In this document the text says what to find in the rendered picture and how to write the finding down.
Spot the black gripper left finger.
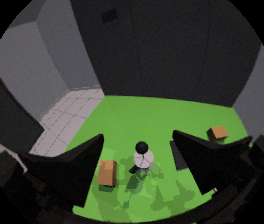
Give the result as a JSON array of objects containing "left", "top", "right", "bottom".
[{"left": 16, "top": 135, "right": 104, "bottom": 208}]

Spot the orange-brown rectangular block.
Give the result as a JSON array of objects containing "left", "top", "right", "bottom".
[
  {"left": 97, "top": 160, "right": 117, "bottom": 186},
  {"left": 206, "top": 125, "right": 229, "bottom": 143}
]

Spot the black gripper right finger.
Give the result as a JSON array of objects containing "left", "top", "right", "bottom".
[{"left": 172, "top": 129, "right": 253, "bottom": 194}]

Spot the french press coffee maker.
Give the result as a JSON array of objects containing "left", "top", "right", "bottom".
[{"left": 129, "top": 141, "right": 153, "bottom": 173}]

